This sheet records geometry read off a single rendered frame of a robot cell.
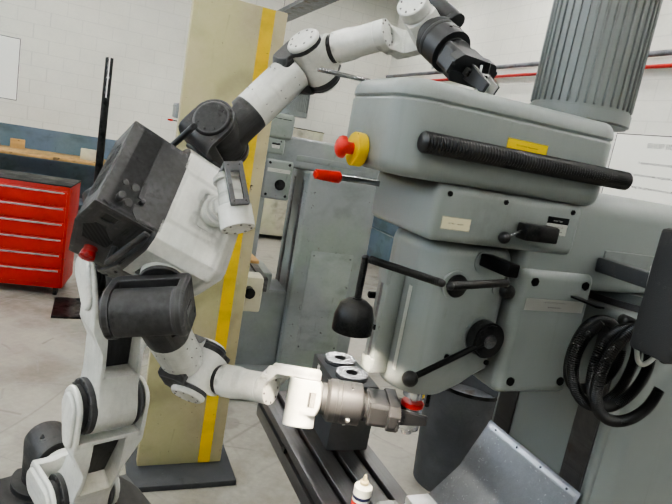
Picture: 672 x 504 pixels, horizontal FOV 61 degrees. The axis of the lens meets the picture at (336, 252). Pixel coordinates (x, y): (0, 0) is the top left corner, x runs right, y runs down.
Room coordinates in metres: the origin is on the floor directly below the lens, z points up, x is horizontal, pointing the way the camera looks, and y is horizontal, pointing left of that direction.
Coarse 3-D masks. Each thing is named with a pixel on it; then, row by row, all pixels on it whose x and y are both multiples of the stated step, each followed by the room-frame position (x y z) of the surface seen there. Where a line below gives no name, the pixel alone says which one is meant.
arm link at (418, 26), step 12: (408, 0) 1.24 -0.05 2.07; (420, 0) 1.22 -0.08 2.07; (432, 0) 1.28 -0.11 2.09; (444, 0) 1.27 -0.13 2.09; (408, 12) 1.22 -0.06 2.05; (420, 12) 1.22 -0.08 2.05; (432, 12) 1.23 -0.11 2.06; (444, 12) 1.24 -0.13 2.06; (456, 12) 1.23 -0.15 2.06; (408, 24) 1.24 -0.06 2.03; (420, 24) 1.23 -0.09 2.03; (432, 24) 1.20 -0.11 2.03; (456, 24) 1.24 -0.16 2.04; (420, 36) 1.21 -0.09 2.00; (420, 48) 1.22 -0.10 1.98
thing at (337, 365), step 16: (336, 352) 1.60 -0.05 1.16; (320, 368) 1.53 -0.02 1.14; (336, 368) 1.51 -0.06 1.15; (352, 368) 1.50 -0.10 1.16; (368, 384) 1.44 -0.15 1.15; (320, 416) 1.47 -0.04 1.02; (320, 432) 1.45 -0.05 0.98; (336, 432) 1.40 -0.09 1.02; (352, 432) 1.41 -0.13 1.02; (368, 432) 1.43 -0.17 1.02; (336, 448) 1.40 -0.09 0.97; (352, 448) 1.42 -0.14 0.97
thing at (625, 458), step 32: (608, 384) 1.13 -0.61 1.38; (512, 416) 1.35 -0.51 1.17; (544, 416) 1.27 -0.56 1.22; (576, 416) 1.18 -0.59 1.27; (544, 448) 1.24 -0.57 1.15; (576, 448) 1.16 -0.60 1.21; (608, 448) 1.12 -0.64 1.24; (640, 448) 1.14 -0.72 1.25; (576, 480) 1.14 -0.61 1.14; (608, 480) 1.12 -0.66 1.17; (640, 480) 1.15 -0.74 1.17
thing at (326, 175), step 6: (318, 174) 1.10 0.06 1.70; (324, 174) 1.10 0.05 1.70; (330, 174) 1.11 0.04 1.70; (336, 174) 1.11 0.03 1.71; (324, 180) 1.11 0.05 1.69; (330, 180) 1.11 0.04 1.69; (336, 180) 1.11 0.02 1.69; (342, 180) 1.12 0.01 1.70; (348, 180) 1.13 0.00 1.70; (354, 180) 1.13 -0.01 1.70; (360, 180) 1.14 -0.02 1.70; (366, 180) 1.14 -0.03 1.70; (372, 180) 1.15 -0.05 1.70; (378, 186) 1.15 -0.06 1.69
